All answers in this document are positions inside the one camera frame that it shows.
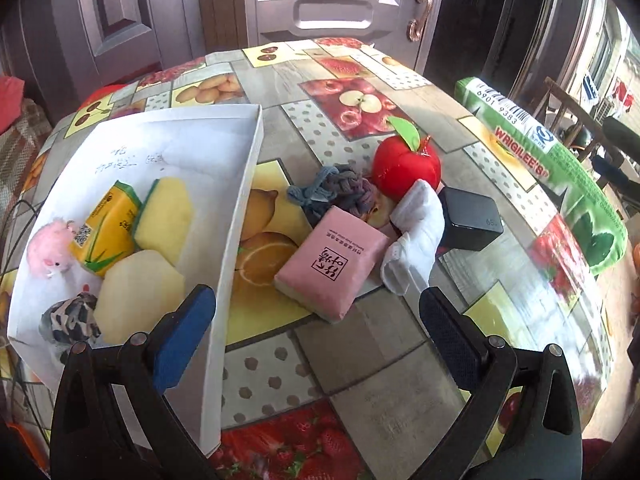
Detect green Wrigley's gum pack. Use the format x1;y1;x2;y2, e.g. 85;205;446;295
455;76;629;276

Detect red cloth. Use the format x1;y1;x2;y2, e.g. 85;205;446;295
0;75;26;133

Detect wooden chair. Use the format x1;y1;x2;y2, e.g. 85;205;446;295
542;76;626;171

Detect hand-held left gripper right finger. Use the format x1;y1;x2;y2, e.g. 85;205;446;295
419;287;584;480

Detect red plush apple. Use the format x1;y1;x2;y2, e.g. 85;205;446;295
371;116;442;203

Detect plaid blanket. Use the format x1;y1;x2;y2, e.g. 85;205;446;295
0;97;53;211

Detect fruit print tablecloth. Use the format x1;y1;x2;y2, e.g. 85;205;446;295
0;37;618;480

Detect black charger adapter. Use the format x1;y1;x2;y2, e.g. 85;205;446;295
436;186;505;252

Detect pink tissue pack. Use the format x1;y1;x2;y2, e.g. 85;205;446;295
274;205;391;323

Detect black helmet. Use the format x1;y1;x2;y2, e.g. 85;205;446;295
562;125;593;153

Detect bronze door handle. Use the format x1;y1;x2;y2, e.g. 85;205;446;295
406;0;435;42

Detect blue white banner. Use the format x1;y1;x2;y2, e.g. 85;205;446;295
581;74;601;106

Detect mauve door leaf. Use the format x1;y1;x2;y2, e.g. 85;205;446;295
50;0;201;92

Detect grey purple knotted rope toy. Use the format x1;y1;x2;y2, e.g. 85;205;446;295
286;163;378;228

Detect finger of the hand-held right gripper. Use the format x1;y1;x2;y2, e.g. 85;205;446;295
591;154;640;197
601;116;640;150

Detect pink plush toy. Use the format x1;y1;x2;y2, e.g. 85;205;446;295
26;217;78;279

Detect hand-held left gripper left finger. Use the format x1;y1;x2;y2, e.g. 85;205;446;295
50;284;218;480

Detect red flag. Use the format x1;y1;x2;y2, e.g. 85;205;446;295
612;80;636;107

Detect yellow tissue pack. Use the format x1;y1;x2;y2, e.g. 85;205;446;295
70;180;143;277

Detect white sock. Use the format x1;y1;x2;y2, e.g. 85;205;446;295
380;179;446;295

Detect white cardboard box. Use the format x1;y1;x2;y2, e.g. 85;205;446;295
7;104;264;453

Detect pale yellow sponge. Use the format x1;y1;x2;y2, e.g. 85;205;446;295
92;250;187;348

